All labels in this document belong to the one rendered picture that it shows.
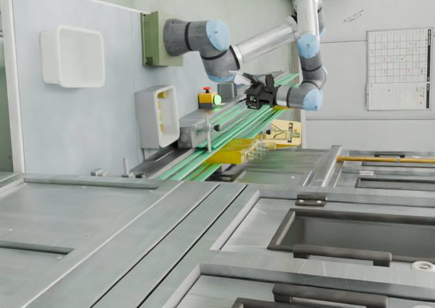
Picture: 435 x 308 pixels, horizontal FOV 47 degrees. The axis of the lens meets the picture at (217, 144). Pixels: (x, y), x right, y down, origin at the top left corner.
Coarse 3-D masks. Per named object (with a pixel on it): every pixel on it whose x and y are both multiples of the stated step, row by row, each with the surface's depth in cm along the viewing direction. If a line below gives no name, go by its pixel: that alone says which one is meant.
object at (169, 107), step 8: (168, 88) 197; (168, 96) 203; (168, 104) 204; (176, 104) 204; (160, 112) 206; (168, 112) 205; (176, 112) 204; (168, 120) 206; (176, 120) 205; (160, 128) 191; (168, 128) 207; (176, 128) 206; (160, 136) 191; (168, 136) 206; (176, 136) 206; (160, 144) 192; (168, 144) 198
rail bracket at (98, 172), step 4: (124, 160) 146; (124, 164) 146; (100, 168) 152; (124, 168) 147; (128, 168) 147; (92, 172) 150; (96, 172) 150; (100, 172) 151; (104, 172) 151; (128, 172) 147; (96, 176) 150; (100, 176) 150; (104, 176) 150; (108, 176) 149; (112, 176) 149; (116, 176) 148; (120, 176) 148; (124, 176) 147; (128, 176) 146; (132, 176) 147; (136, 176) 146; (140, 176) 145; (144, 176) 146
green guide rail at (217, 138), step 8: (264, 104) 297; (248, 112) 276; (256, 112) 274; (240, 120) 258; (248, 120) 255; (224, 128) 242; (232, 128) 240; (240, 128) 242; (216, 136) 228; (224, 136) 226; (200, 144) 215; (216, 144) 213
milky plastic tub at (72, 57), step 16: (48, 32) 140; (64, 32) 145; (80, 32) 148; (96, 32) 155; (48, 48) 140; (64, 48) 151; (80, 48) 159; (96, 48) 158; (48, 64) 141; (64, 64) 151; (80, 64) 159; (96, 64) 158; (48, 80) 142; (64, 80) 152; (80, 80) 159; (96, 80) 159
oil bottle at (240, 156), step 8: (216, 152) 215; (224, 152) 213; (232, 152) 212; (240, 152) 211; (248, 152) 212; (208, 160) 217; (216, 160) 216; (224, 160) 214; (232, 160) 213; (240, 160) 212; (248, 160) 213
